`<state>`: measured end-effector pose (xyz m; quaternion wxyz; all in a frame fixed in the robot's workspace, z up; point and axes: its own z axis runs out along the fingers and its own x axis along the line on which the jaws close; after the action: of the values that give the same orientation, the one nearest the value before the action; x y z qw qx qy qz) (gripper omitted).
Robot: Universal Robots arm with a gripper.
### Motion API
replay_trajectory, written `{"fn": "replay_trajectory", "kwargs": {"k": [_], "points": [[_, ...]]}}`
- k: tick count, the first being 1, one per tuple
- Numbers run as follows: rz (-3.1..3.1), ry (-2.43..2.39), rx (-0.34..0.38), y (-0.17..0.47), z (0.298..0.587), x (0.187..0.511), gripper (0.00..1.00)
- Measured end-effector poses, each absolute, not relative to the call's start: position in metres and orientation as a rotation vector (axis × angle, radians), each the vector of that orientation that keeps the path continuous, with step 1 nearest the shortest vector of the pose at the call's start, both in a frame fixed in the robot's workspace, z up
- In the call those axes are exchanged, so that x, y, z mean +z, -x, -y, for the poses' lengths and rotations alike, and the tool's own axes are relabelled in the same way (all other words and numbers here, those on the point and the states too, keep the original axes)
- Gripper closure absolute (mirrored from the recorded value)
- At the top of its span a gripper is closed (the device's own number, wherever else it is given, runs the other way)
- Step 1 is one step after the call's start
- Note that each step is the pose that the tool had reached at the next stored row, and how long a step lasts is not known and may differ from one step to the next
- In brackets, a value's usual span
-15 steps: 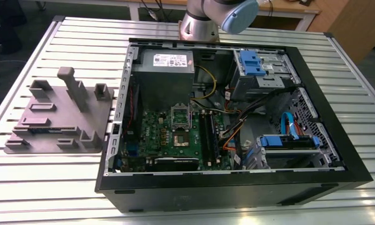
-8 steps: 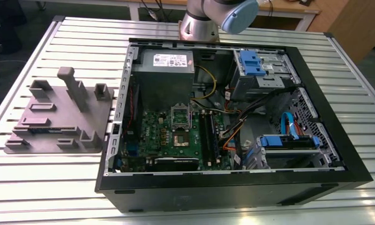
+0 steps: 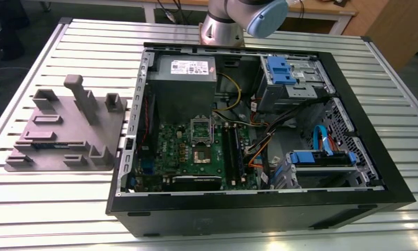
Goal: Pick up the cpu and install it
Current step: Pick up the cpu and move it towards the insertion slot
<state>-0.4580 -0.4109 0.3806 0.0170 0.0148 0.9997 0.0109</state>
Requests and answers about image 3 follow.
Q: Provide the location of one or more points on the metal locking lever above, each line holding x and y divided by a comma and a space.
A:
214, 133

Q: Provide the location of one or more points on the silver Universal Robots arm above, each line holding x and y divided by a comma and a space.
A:
222, 28

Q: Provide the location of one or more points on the CPU socket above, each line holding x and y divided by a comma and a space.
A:
201, 157

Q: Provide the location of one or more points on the black RAM slot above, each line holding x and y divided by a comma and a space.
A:
232, 154
228, 154

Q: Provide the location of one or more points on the green motherboard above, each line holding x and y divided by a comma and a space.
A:
170, 146

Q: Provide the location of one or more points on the grey power supply unit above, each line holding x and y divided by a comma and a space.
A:
181, 91

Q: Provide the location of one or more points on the black graphics card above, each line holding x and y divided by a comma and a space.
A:
194, 183

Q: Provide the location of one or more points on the blue board connector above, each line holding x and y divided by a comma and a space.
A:
147, 167

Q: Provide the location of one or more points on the metal drive cage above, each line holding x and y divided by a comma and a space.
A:
299, 94

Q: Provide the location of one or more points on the blue plastic drive latch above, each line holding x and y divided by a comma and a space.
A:
276, 70

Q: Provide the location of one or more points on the hard disk in blue carrier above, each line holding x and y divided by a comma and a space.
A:
302, 158

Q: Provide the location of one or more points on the black PC case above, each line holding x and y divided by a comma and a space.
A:
228, 217

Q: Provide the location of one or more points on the metal disk bay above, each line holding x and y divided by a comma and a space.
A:
319, 169

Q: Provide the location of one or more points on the grey parts rack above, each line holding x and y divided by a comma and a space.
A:
73, 125

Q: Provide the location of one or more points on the wooden cabinet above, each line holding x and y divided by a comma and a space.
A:
396, 31

